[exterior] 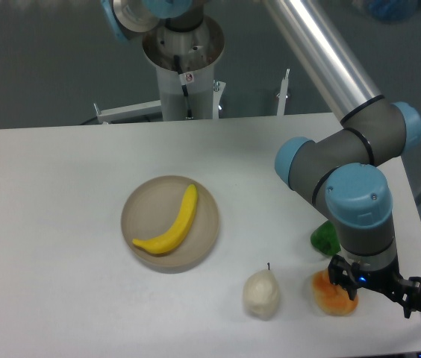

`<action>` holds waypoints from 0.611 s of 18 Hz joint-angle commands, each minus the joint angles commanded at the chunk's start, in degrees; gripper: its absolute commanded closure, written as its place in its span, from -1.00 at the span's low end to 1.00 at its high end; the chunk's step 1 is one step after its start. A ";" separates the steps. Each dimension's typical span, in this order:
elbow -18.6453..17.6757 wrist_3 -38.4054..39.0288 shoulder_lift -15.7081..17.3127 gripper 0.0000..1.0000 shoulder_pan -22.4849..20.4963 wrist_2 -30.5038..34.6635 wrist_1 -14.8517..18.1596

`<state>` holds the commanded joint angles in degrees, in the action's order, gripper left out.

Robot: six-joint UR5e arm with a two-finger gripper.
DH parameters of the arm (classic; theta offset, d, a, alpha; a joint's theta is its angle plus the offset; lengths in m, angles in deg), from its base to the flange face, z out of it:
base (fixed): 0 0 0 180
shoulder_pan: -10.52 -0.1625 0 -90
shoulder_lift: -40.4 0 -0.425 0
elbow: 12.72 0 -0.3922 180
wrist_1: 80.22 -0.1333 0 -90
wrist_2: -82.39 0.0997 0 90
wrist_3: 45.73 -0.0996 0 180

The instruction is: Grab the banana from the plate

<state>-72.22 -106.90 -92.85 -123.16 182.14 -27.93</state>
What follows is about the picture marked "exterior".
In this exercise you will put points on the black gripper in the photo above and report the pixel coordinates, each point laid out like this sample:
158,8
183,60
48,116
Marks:
351,277

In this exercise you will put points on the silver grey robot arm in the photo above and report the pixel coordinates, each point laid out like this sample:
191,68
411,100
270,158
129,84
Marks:
339,175

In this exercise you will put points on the beige round plate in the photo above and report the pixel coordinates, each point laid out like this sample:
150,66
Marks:
152,208

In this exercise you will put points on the yellow toy banana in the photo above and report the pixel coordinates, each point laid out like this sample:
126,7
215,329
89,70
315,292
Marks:
179,229

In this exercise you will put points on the orange toy fruit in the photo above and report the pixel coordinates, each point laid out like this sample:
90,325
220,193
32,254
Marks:
331,299

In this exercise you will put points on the green toy pepper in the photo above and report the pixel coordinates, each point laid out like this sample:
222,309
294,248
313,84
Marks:
324,239

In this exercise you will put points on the white toy pear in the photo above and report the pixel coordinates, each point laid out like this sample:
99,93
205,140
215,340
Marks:
261,294

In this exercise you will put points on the white metal base frame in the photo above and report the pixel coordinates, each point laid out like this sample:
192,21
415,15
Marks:
128,114

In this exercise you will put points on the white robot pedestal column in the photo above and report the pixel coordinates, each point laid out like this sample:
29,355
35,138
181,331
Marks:
184,63

